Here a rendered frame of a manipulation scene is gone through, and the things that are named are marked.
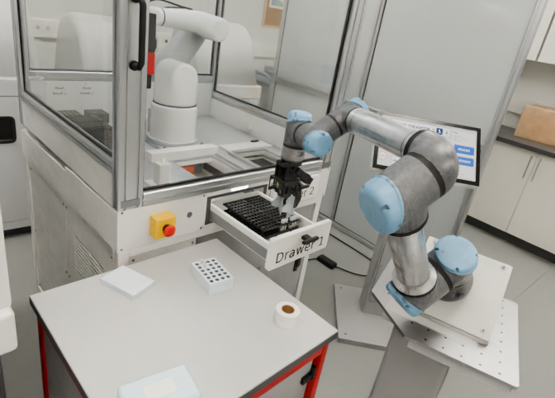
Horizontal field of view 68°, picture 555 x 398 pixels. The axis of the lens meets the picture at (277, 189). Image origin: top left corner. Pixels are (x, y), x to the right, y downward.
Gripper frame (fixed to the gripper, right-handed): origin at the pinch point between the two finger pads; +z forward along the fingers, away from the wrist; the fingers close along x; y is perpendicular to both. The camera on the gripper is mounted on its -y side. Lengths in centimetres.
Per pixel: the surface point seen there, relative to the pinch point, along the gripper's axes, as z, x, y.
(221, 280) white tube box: 13.9, 4.7, 29.1
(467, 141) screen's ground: -20, 12, -112
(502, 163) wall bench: 26, -15, -298
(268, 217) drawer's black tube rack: 4.1, -5.9, 2.2
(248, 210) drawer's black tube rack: 4.1, -13.4, 5.0
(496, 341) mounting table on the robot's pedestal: 17, 68, -27
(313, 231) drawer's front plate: 2.7, 10.7, -3.1
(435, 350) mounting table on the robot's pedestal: 18, 58, -7
